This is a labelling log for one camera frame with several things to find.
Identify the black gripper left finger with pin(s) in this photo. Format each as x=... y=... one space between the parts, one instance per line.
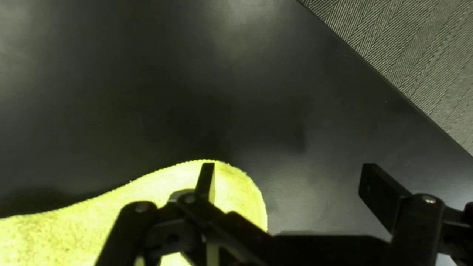
x=192 y=227

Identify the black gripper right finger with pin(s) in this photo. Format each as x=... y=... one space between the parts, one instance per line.
x=422 y=225

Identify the yellow towel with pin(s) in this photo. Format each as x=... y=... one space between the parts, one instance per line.
x=74 y=236

